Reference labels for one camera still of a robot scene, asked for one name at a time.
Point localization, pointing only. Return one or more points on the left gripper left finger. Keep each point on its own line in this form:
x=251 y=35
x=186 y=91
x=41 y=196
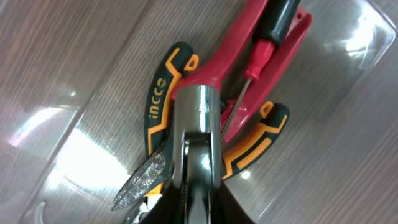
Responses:
x=168 y=210

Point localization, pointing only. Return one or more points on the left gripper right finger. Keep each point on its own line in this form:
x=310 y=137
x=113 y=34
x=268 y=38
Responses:
x=225 y=209

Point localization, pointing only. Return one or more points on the small silver wrench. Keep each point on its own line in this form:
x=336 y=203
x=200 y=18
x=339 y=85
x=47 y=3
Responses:
x=197 y=150

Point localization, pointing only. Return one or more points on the red handled snips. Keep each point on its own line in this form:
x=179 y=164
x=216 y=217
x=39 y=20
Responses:
x=239 y=35

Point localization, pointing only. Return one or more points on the orange black long-nose pliers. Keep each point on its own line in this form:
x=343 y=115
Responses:
x=257 y=125

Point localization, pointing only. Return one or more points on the black red screwdriver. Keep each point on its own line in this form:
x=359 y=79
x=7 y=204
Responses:
x=268 y=35

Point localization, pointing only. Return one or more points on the clear plastic container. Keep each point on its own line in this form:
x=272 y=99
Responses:
x=74 y=79

